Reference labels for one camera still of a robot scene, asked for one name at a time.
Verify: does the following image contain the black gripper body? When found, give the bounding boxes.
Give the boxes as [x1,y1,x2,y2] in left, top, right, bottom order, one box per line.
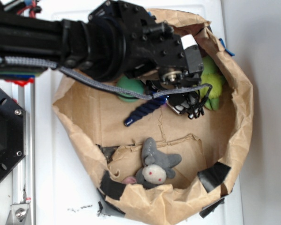
[89,0,203,90]

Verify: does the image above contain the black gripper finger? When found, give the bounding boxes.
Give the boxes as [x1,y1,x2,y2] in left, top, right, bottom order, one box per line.
[166,91,205,120]

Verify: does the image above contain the dark blue rope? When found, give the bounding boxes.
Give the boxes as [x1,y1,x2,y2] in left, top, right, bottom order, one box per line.
[124,96,167,128]

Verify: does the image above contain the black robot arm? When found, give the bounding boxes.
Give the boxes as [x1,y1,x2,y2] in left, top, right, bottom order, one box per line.
[0,0,211,119]

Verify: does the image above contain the green yellow plush toy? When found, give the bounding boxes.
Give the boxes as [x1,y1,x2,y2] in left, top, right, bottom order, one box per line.
[201,56,226,111]

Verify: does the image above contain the green rubber ball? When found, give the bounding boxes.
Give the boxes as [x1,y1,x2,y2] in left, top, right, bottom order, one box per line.
[116,76,144,103]

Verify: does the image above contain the brown paper bag bin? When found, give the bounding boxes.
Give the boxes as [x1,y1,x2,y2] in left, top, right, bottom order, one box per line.
[52,9,253,225]

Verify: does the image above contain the grey plush animal toy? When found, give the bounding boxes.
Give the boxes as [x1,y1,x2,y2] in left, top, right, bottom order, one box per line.
[122,137,182,189]

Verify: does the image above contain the white plastic tray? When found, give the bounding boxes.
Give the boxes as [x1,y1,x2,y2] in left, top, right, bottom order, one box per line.
[34,0,244,225]

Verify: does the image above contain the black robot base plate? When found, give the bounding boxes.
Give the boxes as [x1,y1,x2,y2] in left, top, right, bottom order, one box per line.
[0,88,25,183]

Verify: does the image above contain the aluminium extrusion rail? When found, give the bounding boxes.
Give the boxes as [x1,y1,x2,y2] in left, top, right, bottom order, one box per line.
[6,84,36,225]

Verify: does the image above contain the metal corner bracket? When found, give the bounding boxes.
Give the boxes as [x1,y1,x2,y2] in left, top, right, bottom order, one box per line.
[6,203,31,225]

